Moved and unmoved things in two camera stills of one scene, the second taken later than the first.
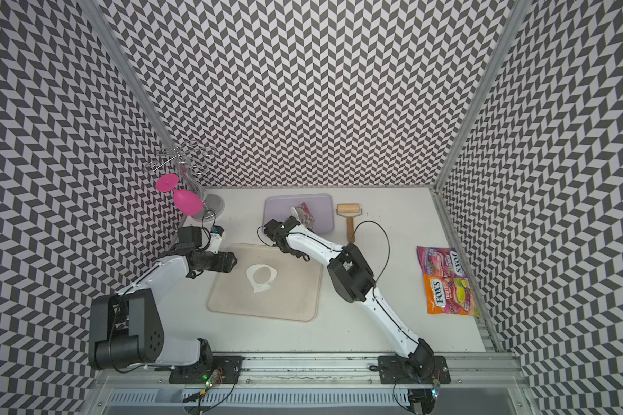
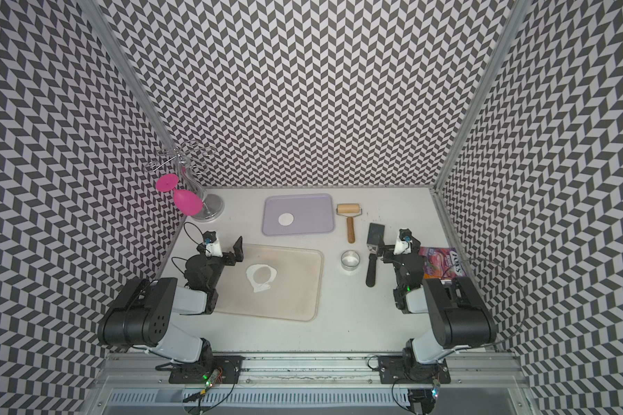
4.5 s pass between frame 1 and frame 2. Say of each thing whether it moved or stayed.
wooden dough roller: stayed
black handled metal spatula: moved
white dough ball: stayed
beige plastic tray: stayed
